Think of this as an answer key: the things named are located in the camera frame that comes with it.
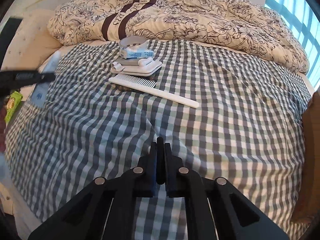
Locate white lint roller tray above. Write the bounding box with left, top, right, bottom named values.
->
left=111, top=57, right=162, bottom=77

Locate green snack packet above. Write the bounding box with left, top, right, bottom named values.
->
left=4, top=91, right=23, bottom=124

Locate window with blue bars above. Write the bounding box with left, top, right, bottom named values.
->
left=265, top=0, right=319, bottom=89

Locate blue white tissue pack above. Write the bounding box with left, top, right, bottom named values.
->
left=119, top=48, right=154, bottom=59

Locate white comb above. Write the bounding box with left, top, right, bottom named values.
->
left=109, top=74, right=200, bottom=108

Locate blue white tube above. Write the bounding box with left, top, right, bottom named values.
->
left=30, top=51, right=61, bottom=108

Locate floral quilt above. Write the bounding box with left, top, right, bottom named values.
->
left=47, top=0, right=309, bottom=73

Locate checkered cloth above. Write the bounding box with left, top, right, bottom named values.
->
left=3, top=40, right=311, bottom=239

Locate grey tape ring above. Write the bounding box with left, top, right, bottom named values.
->
left=119, top=35, right=149, bottom=49

